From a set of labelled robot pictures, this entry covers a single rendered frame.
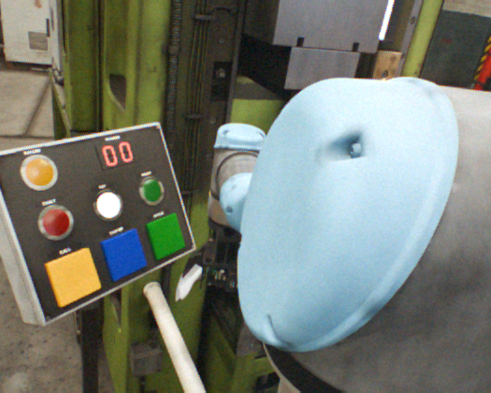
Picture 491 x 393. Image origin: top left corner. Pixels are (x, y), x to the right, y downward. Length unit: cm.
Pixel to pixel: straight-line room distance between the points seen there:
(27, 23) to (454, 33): 695
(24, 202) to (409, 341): 66
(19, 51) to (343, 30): 569
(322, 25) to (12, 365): 169
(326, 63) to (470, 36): 838
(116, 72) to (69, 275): 81
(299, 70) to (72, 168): 56
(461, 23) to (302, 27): 824
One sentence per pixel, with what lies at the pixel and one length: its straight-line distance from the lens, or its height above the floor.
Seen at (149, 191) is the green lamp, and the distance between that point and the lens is 87.
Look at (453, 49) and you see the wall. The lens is 925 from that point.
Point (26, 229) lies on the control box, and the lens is 76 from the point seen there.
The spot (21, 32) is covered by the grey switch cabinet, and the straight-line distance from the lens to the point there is 647.
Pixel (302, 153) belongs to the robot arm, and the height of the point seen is 143.
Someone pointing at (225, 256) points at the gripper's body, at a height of 109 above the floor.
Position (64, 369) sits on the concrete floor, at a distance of 201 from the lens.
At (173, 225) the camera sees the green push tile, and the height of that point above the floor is 102.
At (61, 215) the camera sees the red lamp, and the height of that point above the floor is 110.
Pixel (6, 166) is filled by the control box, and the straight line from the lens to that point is 76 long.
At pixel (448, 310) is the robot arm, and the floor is 140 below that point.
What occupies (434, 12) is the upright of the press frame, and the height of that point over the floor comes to 147.
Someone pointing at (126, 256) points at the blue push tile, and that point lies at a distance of 83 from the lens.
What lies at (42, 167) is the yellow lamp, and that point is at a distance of 78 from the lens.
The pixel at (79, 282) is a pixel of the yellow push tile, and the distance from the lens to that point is 79.
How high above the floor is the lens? 149
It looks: 26 degrees down
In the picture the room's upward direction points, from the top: 9 degrees clockwise
